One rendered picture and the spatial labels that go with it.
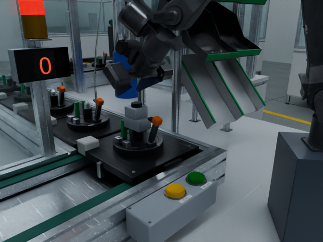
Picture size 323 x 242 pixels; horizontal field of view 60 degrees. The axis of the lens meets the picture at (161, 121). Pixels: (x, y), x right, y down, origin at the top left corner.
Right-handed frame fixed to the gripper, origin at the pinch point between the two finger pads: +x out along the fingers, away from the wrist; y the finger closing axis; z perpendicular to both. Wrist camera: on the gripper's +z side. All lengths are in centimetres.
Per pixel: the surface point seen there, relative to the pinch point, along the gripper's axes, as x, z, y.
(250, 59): 46, 30, -165
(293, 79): 126, 29, -417
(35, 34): -3.9, 14.7, 19.8
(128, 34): 42, 60, -57
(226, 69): 2.6, -0.2, -47.0
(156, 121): -0.7, -12.3, 0.8
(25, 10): -7.0, 18.6, 20.8
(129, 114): 5.3, -5.4, 2.1
